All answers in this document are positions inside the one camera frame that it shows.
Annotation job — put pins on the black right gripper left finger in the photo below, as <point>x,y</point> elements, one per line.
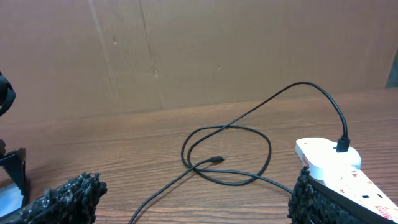
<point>71,203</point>

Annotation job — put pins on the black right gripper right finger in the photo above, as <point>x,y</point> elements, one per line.
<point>307,205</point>

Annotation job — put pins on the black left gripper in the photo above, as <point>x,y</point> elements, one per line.
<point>14,162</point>

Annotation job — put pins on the blue screen smartphone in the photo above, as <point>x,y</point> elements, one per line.
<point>11,199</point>

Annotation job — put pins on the white power strip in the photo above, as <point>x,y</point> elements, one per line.
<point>353,190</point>

